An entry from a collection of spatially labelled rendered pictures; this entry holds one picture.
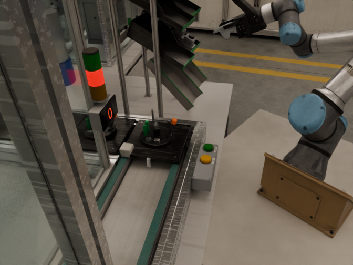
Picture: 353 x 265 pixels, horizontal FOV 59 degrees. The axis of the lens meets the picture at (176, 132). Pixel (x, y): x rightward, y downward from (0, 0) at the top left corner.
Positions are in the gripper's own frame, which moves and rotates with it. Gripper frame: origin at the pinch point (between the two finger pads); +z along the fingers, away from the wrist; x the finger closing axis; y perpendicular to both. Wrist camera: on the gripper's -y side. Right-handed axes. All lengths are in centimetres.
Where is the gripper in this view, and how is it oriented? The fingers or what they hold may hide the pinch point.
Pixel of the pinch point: (217, 27)
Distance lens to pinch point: 144.8
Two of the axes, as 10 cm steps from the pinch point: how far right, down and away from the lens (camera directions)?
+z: -8.2, 1.5, 5.5
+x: 3.9, -5.5, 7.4
